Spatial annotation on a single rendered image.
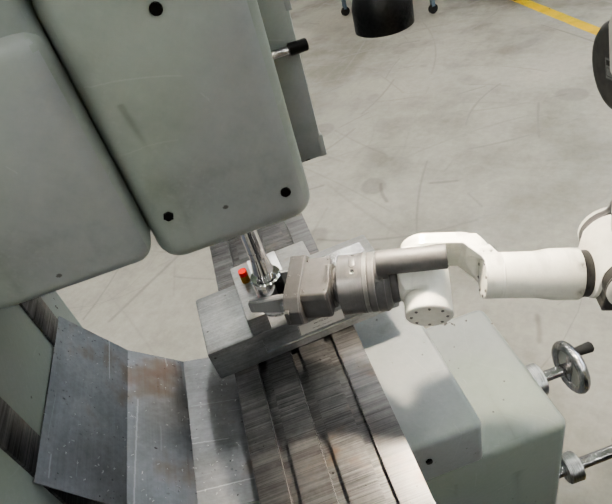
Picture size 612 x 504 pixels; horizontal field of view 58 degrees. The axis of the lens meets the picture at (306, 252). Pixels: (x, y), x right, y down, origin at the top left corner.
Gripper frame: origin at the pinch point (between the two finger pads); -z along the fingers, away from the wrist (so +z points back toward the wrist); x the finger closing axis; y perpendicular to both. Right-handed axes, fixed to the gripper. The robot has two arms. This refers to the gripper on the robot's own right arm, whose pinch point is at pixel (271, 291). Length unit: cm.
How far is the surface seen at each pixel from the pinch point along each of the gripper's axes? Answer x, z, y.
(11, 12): 14, -6, -48
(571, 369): -18, 49, 49
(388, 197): -179, 2, 114
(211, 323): -5.4, -15.6, 11.7
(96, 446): 18.8, -27.8, 10.6
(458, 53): -347, 54, 114
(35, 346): 8.8, -36.3, -1.7
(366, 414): 9.8, 11.6, 18.9
